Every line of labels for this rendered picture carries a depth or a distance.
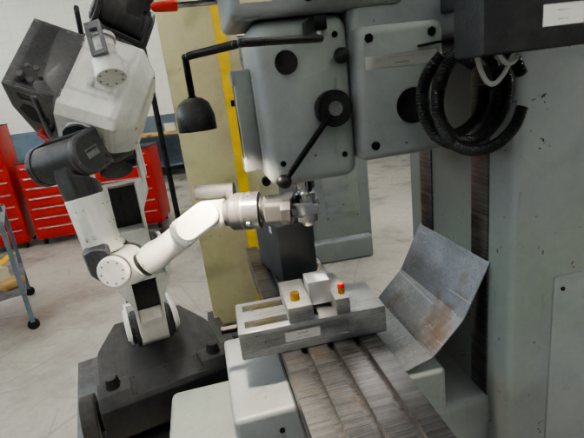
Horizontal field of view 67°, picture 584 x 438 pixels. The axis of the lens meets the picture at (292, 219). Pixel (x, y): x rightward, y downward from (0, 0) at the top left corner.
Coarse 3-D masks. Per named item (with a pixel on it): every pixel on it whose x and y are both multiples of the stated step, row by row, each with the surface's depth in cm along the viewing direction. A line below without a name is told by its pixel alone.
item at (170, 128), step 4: (164, 124) 879; (168, 124) 878; (172, 124) 878; (164, 128) 881; (168, 128) 880; (172, 128) 880; (152, 132) 913; (156, 132) 898; (164, 132) 871; (168, 132) 864; (172, 132) 865; (176, 132) 867; (144, 136) 856; (148, 136) 858; (152, 136) 860; (176, 160) 944; (180, 160) 938; (172, 164) 891; (176, 164) 888; (180, 164) 890
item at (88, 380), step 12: (216, 324) 222; (228, 336) 210; (96, 360) 204; (84, 372) 196; (96, 372) 195; (84, 384) 187; (96, 384) 186; (96, 396) 178; (144, 432) 156; (156, 432) 155; (168, 432) 155
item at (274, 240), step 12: (264, 228) 143; (276, 228) 132; (288, 228) 134; (300, 228) 135; (312, 228) 137; (264, 240) 147; (276, 240) 134; (288, 240) 135; (300, 240) 136; (312, 240) 138; (264, 252) 150; (276, 252) 137; (288, 252) 135; (300, 252) 137; (312, 252) 139; (264, 264) 153; (276, 264) 140; (288, 264) 136; (300, 264) 138; (312, 264) 140; (288, 276) 137; (300, 276) 139
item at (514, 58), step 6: (516, 54) 73; (474, 60) 75; (480, 60) 74; (504, 60) 74; (510, 60) 75; (516, 60) 73; (480, 66) 75; (480, 72) 75; (504, 72) 76; (486, 78) 76; (498, 78) 76; (486, 84) 77; (492, 84) 76
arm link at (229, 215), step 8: (216, 184) 104; (224, 184) 103; (232, 184) 103; (200, 192) 103; (208, 192) 103; (216, 192) 103; (224, 192) 103; (232, 192) 102; (208, 200) 105; (216, 200) 101; (224, 200) 103; (232, 200) 101; (224, 208) 102; (232, 208) 100; (224, 216) 102; (232, 216) 100; (216, 224) 102; (224, 224) 103; (232, 224) 101; (240, 224) 101
